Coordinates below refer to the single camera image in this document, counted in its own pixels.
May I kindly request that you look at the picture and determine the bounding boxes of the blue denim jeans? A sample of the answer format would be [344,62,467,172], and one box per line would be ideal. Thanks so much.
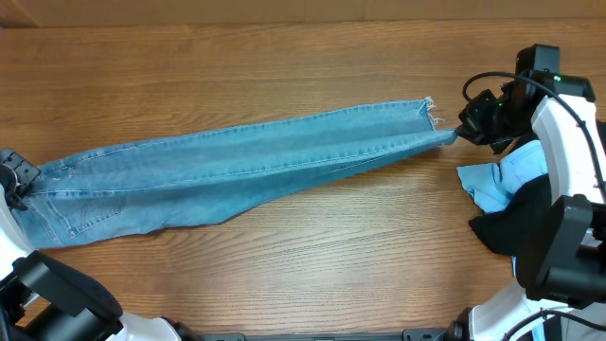
[13,99,456,249]

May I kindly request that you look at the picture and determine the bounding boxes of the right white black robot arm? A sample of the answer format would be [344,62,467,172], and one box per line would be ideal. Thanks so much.
[438,45,605,340]

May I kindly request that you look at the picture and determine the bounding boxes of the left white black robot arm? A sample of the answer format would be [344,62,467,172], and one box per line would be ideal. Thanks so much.
[1,149,182,341]

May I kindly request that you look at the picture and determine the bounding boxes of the light blue shirt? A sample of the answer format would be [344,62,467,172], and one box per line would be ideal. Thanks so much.
[457,139,547,213]

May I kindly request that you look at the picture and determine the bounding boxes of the black garment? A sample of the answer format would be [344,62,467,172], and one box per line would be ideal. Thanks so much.
[469,174,552,257]

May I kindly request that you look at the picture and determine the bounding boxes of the grey garment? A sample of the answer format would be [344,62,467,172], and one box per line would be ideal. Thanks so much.
[561,317,605,341]

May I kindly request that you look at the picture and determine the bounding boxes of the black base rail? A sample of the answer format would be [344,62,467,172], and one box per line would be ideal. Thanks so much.
[160,315,455,341]

